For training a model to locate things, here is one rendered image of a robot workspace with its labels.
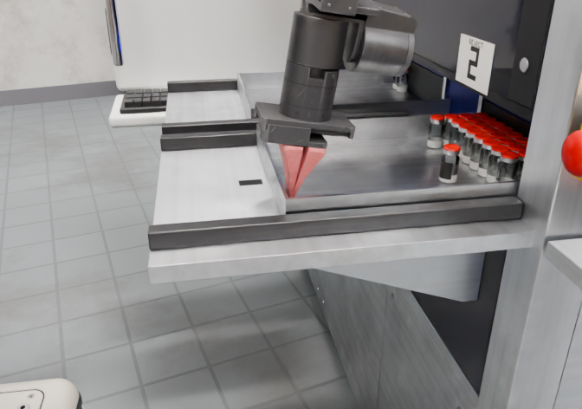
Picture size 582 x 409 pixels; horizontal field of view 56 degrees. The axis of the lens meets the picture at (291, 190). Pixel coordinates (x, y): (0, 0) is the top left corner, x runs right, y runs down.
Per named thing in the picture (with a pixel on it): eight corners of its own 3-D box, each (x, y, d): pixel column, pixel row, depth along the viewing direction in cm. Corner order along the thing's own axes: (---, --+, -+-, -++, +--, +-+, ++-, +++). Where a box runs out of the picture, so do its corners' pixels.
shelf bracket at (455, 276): (467, 287, 74) (481, 201, 69) (477, 301, 71) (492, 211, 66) (215, 314, 69) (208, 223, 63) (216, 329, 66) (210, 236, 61)
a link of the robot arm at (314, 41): (289, -2, 57) (305, 4, 52) (350, 8, 59) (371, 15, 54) (279, 64, 59) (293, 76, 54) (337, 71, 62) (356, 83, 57)
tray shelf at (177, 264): (387, 87, 122) (388, 78, 122) (599, 241, 60) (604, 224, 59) (169, 96, 115) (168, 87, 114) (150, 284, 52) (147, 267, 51)
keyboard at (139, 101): (283, 90, 142) (283, 81, 141) (294, 104, 129) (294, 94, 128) (124, 98, 134) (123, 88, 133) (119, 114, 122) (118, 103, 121)
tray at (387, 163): (469, 133, 87) (473, 112, 85) (574, 204, 63) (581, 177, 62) (256, 146, 81) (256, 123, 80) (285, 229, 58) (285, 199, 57)
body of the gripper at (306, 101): (353, 145, 58) (368, 76, 56) (259, 134, 56) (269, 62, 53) (338, 126, 64) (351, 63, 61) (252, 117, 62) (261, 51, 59)
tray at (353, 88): (396, 83, 117) (397, 67, 116) (448, 119, 94) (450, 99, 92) (237, 90, 112) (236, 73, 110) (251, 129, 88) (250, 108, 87)
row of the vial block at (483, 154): (452, 142, 82) (455, 113, 80) (517, 191, 66) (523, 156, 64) (438, 143, 82) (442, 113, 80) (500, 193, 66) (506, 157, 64)
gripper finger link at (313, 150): (315, 211, 61) (331, 131, 57) (252, 206, 59) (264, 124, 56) (303, 186, 67) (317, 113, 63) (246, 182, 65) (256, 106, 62)
